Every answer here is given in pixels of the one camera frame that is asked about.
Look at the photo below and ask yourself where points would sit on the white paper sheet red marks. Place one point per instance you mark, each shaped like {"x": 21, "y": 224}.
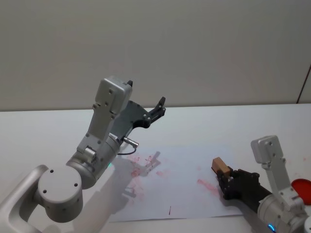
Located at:
{"x": 184, "y": 189}

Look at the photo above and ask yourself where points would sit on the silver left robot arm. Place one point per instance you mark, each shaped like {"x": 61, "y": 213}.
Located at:
{"x": 58, "y": 191}

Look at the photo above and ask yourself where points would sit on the small wooden stamp block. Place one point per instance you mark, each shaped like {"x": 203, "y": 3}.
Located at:
{"x": 220, "y": 165}

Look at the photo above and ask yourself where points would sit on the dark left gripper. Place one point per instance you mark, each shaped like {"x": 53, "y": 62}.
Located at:
{"x": 131, "y": 116}

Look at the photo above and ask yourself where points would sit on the round red ink pad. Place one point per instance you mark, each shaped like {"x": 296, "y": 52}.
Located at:
{"x": 303, "y": 189}

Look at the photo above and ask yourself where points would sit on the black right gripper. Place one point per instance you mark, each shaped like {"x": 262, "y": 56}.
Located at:
{"x": 245, "y": 187}

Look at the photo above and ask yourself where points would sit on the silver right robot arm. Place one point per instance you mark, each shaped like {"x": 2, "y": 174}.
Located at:
{"x": 267, "y": 148}

